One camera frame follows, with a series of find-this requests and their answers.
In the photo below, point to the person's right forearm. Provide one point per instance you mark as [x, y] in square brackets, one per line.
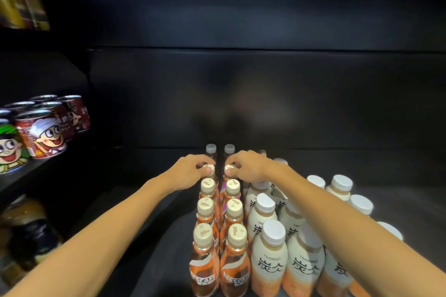
[366, 230]

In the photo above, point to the group of cartoon drink cans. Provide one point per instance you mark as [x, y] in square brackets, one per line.
[45, 133]

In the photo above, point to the person's right hand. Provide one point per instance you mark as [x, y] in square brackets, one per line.
[261, 168]

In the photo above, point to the person's left hand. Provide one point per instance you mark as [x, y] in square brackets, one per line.
[186, 173]

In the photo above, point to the person's left forearm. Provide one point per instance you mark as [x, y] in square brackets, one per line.
[76, 248]

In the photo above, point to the row of yellow dark label bottles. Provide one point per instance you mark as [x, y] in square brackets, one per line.
[28, 230]

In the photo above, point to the black metal drinks rack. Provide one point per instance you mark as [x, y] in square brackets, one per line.
[21, 182]

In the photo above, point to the black shelf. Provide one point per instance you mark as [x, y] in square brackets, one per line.
[313, 81]

